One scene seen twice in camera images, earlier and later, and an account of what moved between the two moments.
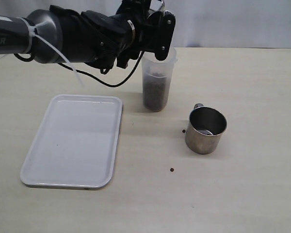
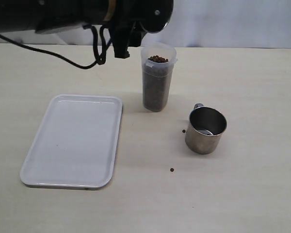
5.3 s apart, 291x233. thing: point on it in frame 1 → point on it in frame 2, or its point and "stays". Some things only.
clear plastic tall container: (157, 80) stays
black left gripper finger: (158, 33) → (153, 15)
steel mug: (205, 126) stays
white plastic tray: (76, 143) stays
